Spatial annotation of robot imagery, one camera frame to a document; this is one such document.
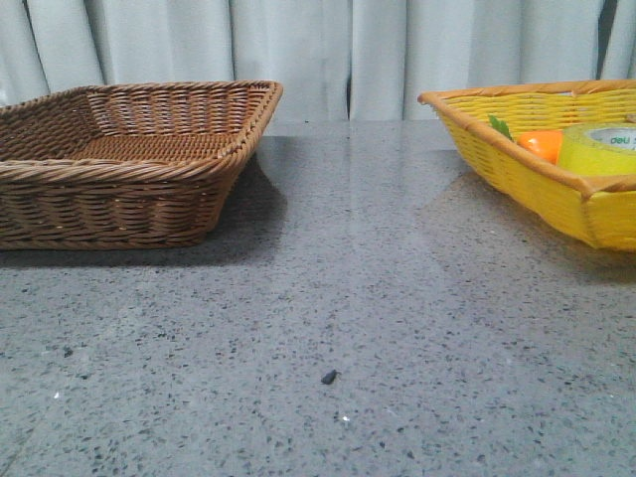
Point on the yellow wicker basket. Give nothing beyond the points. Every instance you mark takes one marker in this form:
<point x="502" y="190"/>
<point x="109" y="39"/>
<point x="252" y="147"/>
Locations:
<point x="483" y="121"/>

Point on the white pleated curtain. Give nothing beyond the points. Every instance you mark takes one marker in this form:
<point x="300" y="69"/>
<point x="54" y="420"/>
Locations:
<point x="336" y="60"/>

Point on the small black debris piece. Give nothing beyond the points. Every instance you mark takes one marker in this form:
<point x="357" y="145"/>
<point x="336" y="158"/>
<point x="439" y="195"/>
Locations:
<point x="329" y="378"/>

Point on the orange toy carrot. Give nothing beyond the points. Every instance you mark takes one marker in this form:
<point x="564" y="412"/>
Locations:
<point x="545" y="143"/>

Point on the brown wicker basket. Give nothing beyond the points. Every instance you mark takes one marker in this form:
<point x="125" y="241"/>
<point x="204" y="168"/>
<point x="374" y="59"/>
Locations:
<point x="142" y="165"/>

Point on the yellow tape roll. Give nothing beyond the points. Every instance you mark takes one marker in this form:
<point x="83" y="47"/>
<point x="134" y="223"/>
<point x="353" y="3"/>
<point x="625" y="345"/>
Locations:
<point x="598" y="149"/>

